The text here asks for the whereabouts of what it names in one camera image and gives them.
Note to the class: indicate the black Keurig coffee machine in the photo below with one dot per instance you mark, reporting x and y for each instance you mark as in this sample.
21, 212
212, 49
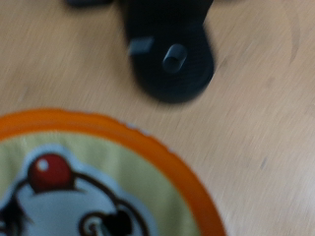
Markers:
170, 82

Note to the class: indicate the white coffee pod orange lid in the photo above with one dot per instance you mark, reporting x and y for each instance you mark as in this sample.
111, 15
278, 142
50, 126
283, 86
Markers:
98, 157

